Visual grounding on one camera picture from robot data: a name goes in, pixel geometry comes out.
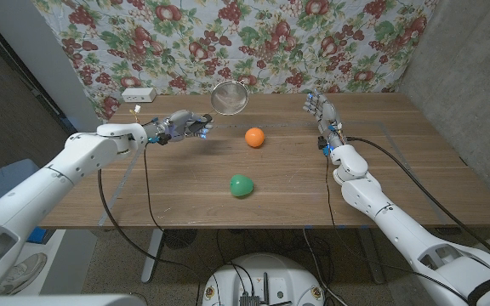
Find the black round floor fan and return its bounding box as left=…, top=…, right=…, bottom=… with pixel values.
left=162, top=228, right=198, bottom=251

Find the floral fruit print backdrop cloth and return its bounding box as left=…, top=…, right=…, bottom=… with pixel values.
left=31, top=0, right=440, bottom=122

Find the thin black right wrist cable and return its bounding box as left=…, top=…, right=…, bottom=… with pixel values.
left=324, top=155, right=470, bottom=303

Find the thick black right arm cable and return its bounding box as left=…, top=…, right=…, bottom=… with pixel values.
left=345, top=135, right=490, bottom=273

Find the black and blue foot pedal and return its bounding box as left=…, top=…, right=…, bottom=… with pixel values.
left=26, top=227, right=49, bottom=245

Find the metal mesh sieve black handle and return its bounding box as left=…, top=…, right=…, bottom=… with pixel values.
left=187, top=78, right=250, bottom=136

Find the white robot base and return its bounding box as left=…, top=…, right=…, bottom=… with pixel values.
left=202, top=252, right=326, bottom=306

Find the thin black left wrist cable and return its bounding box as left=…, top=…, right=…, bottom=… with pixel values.
left=143, top=142, right=186, bottom=239

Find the white power strip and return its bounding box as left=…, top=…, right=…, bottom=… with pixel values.
left=121, top=87, right=157, bottom=104

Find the white floor panel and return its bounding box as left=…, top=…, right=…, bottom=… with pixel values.
left=14, top=229, right=98, bottom=297

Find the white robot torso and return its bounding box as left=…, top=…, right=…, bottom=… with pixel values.
left=0, top=292, right=148, bottom=306

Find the white table leg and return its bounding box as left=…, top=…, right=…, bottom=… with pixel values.
left=140, top=228, right=165, bottom=285

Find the grey table leg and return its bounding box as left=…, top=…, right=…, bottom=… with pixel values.
left=357, top=228, right=385, bottom=285

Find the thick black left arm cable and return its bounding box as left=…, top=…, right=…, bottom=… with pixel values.
left=97, top=168, right=203, bottom=284

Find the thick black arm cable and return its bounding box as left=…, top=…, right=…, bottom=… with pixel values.
left=345, top=135, right=490, bottom=273
left=97, top=168, right=203, bottom=284

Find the orange ball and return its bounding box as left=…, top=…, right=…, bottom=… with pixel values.
left=244, top=127, right=266, bottom=149

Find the green ball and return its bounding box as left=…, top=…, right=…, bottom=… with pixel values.
left=229, top=173, right=255, bottom=198

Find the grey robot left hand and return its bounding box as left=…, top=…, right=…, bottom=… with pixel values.
left=145, top=109, right=215, bottom=145

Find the grey sneaker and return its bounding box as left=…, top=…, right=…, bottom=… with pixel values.
left=0, top=252, right=48, bottom=297

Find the grey floor cable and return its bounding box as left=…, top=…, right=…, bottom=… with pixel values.
left=302, top=228, right=348, bottom=306

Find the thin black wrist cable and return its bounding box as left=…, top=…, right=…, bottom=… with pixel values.
left=324, top=155, right=470, bottom=303
left=143, top=142, right=186, bottom=239

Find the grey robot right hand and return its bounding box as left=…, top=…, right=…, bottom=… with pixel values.
left=302, top=91, right=348, bottom=156

